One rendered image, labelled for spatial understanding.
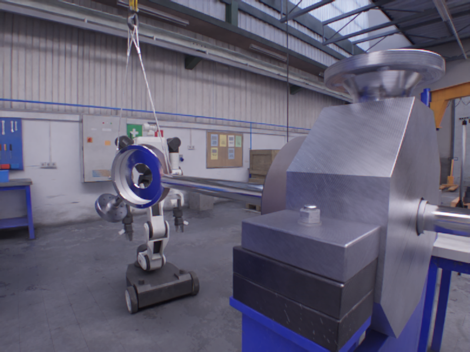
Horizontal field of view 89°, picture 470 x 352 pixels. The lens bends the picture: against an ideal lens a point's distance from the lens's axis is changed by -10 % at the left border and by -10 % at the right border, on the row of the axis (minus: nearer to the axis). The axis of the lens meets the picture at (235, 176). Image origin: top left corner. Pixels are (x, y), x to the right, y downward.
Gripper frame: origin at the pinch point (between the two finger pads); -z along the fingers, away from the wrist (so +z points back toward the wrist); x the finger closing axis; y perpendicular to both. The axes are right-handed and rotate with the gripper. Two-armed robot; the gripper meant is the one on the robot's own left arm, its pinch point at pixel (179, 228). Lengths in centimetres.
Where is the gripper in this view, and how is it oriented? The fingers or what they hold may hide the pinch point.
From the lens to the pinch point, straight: 242.4
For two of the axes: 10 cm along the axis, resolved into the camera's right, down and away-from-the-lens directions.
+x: 5.7, -1.4, -8.1
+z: -1.2, -9.9, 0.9
